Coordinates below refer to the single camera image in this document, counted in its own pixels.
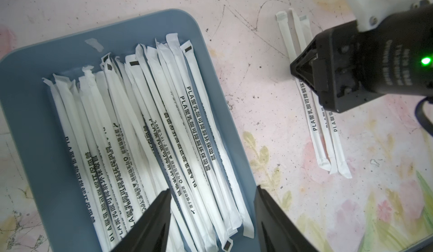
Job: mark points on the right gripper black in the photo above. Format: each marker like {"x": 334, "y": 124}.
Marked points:
{"x": 347, "y": 68}

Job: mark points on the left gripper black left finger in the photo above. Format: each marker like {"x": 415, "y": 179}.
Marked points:
{"x": 150, "y": 233}

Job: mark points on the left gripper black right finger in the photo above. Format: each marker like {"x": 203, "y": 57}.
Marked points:
{"x": 276, "y": 232}

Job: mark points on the blue grey storage tray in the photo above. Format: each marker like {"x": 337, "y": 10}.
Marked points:
{"x": 29, "y": 111}

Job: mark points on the pile of wrapped straws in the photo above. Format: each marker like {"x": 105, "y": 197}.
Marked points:
{"x": 322, "y": 127}

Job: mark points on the pink floral table mat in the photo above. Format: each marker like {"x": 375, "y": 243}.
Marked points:
{"x": 380, "y": 209}

